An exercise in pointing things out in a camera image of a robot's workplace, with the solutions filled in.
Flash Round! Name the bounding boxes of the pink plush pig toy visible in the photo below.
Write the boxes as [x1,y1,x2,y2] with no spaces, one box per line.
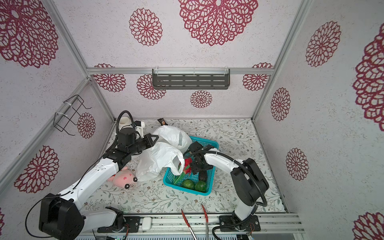
[108,167,138,190]

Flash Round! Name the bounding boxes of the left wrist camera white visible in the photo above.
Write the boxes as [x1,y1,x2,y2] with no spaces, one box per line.
[135,121,145,138]

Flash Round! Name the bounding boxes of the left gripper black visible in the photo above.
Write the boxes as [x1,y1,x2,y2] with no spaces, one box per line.
[129,133,159,156]

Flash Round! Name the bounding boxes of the black wire wall rack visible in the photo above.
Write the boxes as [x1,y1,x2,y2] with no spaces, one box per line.
[53,95,91,136]

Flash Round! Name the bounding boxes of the white ceramic mug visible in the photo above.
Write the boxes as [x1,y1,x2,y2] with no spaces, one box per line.
[118,117,133,131]

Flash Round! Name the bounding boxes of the white small box on rail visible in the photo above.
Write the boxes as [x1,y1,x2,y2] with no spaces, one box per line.
[142,217,152,232]

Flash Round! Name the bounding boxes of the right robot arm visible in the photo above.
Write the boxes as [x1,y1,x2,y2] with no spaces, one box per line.
[184,142,270,221]

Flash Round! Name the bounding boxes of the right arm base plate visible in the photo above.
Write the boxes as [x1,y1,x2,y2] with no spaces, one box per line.
[219,215,261,232]

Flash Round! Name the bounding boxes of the red handled tongs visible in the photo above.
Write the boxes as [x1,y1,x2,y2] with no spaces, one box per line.
[201,204,209,240]
[181,210,198,240]

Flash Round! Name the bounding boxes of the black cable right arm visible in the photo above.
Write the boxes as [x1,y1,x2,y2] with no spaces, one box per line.
[182,149,268,208]

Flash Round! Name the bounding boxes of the teal plastic basket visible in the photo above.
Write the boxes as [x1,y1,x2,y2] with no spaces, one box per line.
[163,137,220,196]

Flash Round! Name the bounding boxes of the red handled tongs right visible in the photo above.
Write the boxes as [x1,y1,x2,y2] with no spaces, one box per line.
[201,204,209,240]

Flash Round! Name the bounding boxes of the white plastic bag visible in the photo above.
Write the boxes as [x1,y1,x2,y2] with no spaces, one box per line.
[136,126,192,182]

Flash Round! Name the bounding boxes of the grey wall shelf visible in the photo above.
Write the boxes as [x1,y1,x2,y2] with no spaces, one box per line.
[152,69,231,90]

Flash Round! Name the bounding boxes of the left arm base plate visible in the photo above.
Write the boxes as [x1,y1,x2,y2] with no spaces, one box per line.
[97,217,141,233]

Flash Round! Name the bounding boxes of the black snack packet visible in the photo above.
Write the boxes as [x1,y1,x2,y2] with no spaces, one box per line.
[158,118,168,126]

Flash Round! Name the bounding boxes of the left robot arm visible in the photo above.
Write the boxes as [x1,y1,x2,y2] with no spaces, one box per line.
[39,128,159,240]

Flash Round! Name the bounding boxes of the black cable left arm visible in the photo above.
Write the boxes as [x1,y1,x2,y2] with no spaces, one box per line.
[115,110,136,136]

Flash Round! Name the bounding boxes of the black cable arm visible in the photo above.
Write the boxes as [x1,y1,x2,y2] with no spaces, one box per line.
[115,110,136,136]
[182,149,268,208]

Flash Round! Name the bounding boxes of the red handled tongs left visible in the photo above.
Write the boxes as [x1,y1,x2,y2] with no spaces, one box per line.
[181,210,198,240]

